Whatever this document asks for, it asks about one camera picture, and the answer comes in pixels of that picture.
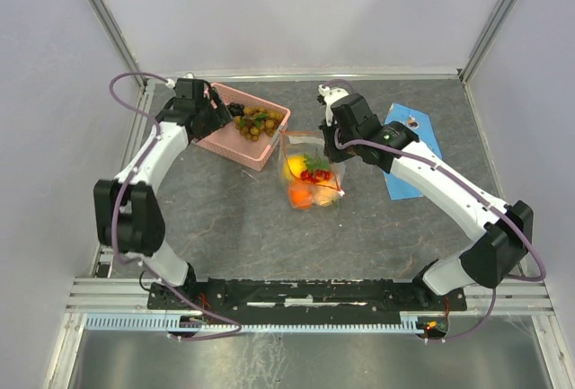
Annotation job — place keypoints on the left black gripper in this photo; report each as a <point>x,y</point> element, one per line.
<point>220,115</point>

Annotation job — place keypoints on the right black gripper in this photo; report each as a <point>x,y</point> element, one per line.
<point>331,153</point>

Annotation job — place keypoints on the small red fruits toy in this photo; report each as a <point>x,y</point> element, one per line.
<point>318,170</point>

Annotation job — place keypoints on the clear zip top bag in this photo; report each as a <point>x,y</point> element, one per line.
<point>300,142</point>

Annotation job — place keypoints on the yellow orange peach toy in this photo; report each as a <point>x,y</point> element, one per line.
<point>324,196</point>

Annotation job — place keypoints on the yellow lemon toy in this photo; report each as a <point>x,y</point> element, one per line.
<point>293,166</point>

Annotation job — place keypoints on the orange persimmon toy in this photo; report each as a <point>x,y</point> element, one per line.
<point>300,196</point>

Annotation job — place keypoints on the dark grape bunch toy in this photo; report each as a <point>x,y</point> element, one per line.
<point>236,109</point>

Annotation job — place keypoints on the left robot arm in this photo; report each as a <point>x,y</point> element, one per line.
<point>127,212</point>

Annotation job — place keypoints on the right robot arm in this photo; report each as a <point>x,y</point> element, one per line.
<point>500,232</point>

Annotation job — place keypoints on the pink plastic basket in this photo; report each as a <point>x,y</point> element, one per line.
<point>228,142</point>

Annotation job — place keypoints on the green longan bunch toy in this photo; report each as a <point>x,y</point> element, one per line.
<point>254,123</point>

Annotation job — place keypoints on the blue cartoon cloth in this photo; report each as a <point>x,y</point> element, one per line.
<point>420,123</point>

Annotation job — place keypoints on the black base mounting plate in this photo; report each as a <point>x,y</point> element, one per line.
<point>321,301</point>

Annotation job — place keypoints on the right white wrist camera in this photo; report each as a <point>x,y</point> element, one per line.
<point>329,93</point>

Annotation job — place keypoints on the light blue cable duct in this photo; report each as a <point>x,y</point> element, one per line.
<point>185,323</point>

